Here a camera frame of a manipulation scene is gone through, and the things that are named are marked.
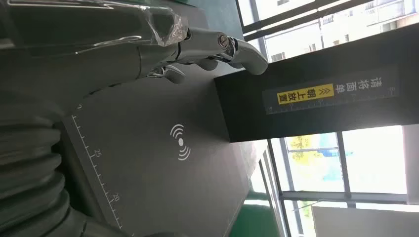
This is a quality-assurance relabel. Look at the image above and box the black inbound scanner machine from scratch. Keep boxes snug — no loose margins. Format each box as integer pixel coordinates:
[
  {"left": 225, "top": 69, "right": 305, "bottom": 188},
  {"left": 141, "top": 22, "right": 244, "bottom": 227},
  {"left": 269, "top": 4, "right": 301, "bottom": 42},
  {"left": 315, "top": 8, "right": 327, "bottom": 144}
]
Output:
[{"left": 60, "top": 23, "right": 419, "bottom": 237}]

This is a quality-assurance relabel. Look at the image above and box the yellow black label sticker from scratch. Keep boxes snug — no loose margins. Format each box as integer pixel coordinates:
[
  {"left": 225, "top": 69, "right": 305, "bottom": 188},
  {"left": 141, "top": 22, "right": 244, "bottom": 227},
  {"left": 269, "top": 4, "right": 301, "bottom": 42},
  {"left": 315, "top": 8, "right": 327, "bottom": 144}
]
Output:
[{"left": 261, "top": 65, "right": 401, "bottom": 116}]

